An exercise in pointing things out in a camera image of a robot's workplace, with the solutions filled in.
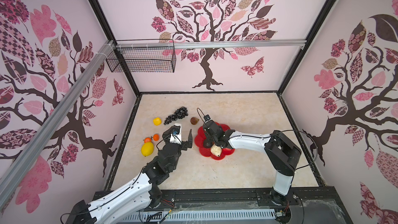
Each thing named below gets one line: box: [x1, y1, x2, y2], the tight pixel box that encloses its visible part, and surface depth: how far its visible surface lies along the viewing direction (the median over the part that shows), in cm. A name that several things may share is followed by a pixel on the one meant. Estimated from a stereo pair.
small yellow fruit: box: [152, 117, 163, 126], surface depth 102 cm
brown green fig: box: [190, 116, 200, 125], surface depth 102 cm
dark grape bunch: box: [163, 106, 189, 125], surface depth 105 cm
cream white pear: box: [210, 143, 223, 158], surface depth 85 cm
